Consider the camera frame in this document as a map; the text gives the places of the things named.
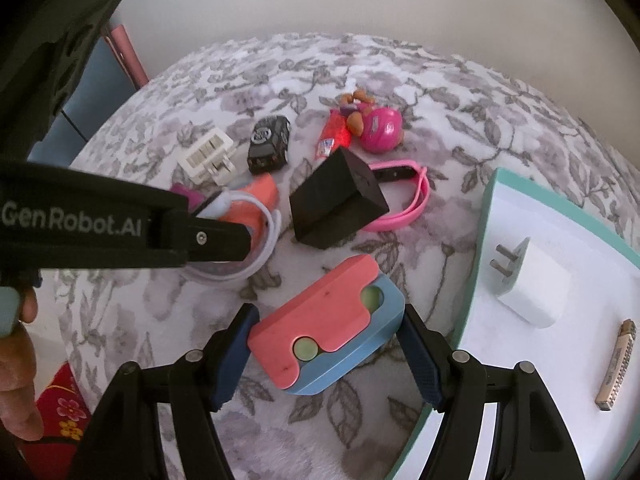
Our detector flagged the magenta translucent lighter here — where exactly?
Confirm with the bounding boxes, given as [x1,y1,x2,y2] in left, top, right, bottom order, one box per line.
[169,183,209,212]

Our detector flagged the white smart watch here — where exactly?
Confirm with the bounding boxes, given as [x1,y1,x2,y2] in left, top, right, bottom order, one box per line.
[181,188,282,287]

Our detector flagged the pink and blue toy block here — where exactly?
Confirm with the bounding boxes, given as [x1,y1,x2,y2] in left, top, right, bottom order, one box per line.
[247,255,406,396]

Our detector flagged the person's left hand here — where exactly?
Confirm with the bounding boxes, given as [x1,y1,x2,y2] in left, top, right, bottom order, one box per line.
[0,288,43,441]

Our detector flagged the red floral packet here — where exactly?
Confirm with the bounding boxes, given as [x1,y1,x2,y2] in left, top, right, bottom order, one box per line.
[21,362,91,479]

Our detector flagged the white plug adapter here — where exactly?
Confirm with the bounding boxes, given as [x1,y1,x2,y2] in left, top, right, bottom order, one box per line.
[178,128,238,186]

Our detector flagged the black toy car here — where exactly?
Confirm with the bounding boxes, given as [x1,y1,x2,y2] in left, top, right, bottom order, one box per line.
[247,115,291,174]

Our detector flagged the black power adapter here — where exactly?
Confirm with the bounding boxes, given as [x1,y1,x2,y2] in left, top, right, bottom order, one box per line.
[290,148,390,249]

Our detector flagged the blue cabinet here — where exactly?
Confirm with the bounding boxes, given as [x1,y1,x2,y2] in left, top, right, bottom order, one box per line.
[28,39,136,166]

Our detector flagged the teal rimmed white tray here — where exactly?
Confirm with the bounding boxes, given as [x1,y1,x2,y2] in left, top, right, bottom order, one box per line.
[397,169,639,479]

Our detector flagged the floral grey blanket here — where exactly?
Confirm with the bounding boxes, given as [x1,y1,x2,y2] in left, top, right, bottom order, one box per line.
[53,34,639,479]

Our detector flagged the red lighter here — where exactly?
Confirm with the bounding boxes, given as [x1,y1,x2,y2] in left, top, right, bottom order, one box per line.
[314,110,352,160]

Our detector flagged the pink smart watch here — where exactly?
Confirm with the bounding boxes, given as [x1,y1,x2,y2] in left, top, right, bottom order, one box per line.
[362,159,431,233]

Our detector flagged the pink ball puppy toy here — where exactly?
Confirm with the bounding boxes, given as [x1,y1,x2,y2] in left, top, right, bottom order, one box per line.
[338,89,404,154]

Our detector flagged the white wall charger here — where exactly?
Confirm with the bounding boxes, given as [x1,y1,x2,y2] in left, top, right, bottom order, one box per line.
[489,237,573,330]

